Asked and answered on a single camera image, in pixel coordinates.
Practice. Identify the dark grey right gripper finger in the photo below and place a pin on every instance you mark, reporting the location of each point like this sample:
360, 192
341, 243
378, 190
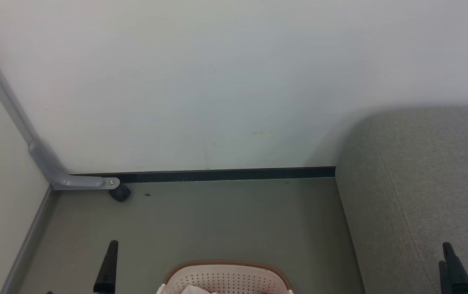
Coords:
444, 279
457, 269

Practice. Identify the grey skirting strip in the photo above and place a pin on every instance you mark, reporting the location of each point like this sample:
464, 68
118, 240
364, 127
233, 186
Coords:
27, 241

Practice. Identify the cream perforated laundry basket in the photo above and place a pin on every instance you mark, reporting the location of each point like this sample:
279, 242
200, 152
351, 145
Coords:
226, 277

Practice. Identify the black caster wheel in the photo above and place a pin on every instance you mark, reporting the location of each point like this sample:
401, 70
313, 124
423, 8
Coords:
120, 193

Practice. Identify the white cloth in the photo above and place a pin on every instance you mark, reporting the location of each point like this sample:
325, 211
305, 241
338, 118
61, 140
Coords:
195, 290

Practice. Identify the grey fabric sofa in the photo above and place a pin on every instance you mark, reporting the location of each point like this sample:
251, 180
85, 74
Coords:
422, 196

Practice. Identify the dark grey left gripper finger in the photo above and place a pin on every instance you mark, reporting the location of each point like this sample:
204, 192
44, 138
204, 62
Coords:
108, 267

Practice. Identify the grey metal frame leg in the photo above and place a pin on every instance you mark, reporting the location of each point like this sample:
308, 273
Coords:
21, 134

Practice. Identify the black skirting strip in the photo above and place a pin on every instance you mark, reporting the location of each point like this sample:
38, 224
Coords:
226, 174

